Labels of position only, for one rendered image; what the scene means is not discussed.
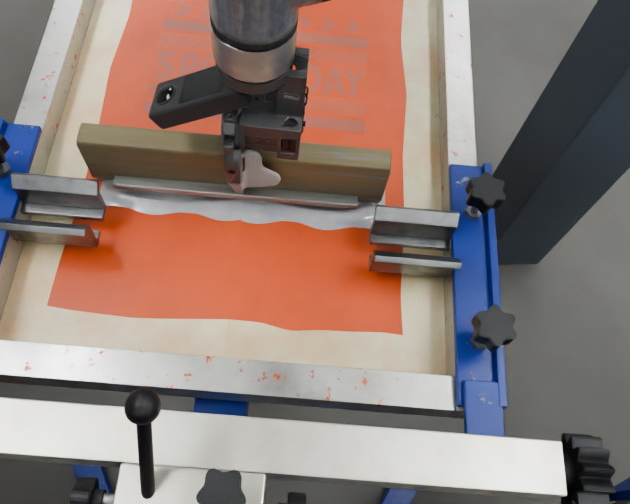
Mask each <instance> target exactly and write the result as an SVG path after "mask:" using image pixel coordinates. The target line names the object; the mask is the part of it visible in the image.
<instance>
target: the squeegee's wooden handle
mask: <svg viewBox="0 0 630 504"><path fill-rule="evenodd" d="M76 144H77V147H78V149H79V151H80V153H81V155H82V157H83V159H84V161H85V163H86V165H87V167H88V169H89V171H90V173H91V175H92V176H93V177H97V178H108V179H114V177H115V175H118V176H130V177H141V178H153V179H164V180H176V181H187V182H199V183H211V184H222V185H229V184H228V182H227V181H226V176H225V169H224V146H222V145H221V135H215V134H204V133H193V132H182V131H170V130H159V129H148V128H137V127H126V126H114V125H103V124H92V123H81V125H80V128H79V131H78V135H77V139H76ZM243 149H253V150H256V151H257V152H259V153H260V155H261V157H262V165H263V166H264V167H265V168H267V169H270V170H272V171H274V172H276V173H278V174H279V175H280V178H281V180H280V182H279V183H278V184H277V185H275V186H263V187H257V188H268V189H280V190H291V191H303V192H315V193H326V194H338V195H349V196H358V200H363V201H375V202H380V201H381V200H382V197H383V194H384V191H385V188H386V185H387V182H388V179H389V176H390V172H391V151H390V150H383V149H372V148H361V147H350V146H339V145H327V144H316V143H305V142H300V147H299V156H298V161H296V160H286V159H277V152H270V151H263V149H254V148H243Z"/></svg>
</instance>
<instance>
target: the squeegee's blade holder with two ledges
mask: <svg viewBox="0 0 630 504"><path fill-rule="evenodd" d="M113 185H114V188H116V189H127V190H139V191H151V192H162V193H174V194H185V195H197V196H209V197H220V198H232V199H244V200H255V201H267V202H279V203H290V204H302V205H314V206H325V207H337V208H348V209H357V206H358V196H349V195H338V194H326V193H315V192H303V191H291V190H280V189H268V188H257V187H248V188H245V189H244V193H243V194H238V193H236V192H235V191H234V190H233V189H232V188H231V186H230V185H222V184H211V183H199V182H187V181H176V180H164V179H153V178H141V177H130V176H118V175H115V177H114V181H113Z"/></svg>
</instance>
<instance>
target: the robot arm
mask: <svg viewBox="0 0 630 504"><path fill-rule="evenodd" d="M327 1H331V0H208V2H209V14H210V16H209V17H210V30H211V42H212V53H213V57H214V60H215V62H216V65H215V66H212V67H208V68H205V69H202V70H199V71H196V72H193V73H190V74H186V75H183V76H180V77H177V78H174V79H171V80H167V81H164V82H161V83H159V84H158V85H157V88H156V91H155V94H154V98H153V101H152V104H151V108H150V111H149V114H148V116H149V118H150V119H151V120H152V121H153V122H154V123H155V124H156V125H157V126H159V127H160V128H161V129H167V128H170V127H174V126H178V125H181V124H185V123H189V122H192V121H196V120H200V119H204V118H207V117H211V116H215V115H218V114H222V116H221V145H222V146H224V169H225V176H226V181H227V182H228V184H229V185H230V186H231V188H232V189H233V190H234V191H235V192H236V193H238V194H243V193H244V189H245V188H248V187H263V186H275V185H277V184H278V183H279V182H280V180H281V178H280V175H279V174H278V173H276V172H274V171H272V170H270V169H267V168H265V167H264V166H263V165H262V157H261V155H260V153H259V152H257V151H256V150H253V149H243V148H254V149H263V151H270V152H277V159H286V160H296V161H298V156H299V147H300V139H301V134H302V132H303V130H304V127H305V125H306V121H305V120H304V115H305V106H306V104H307V100H308V93H309V88H308V87H307V86H306V83H307V73H308V62H309V51H310V48H303V47H296V36H297V25H298V16H299V8H301V7H305V6H309V5H314V4H318V3H322V2H327ZM293 65H294V66H295V67H296V70H293ZM306 89H307V93H305V92H306ZM243 158H245V166H244V165H243Z"/></svg>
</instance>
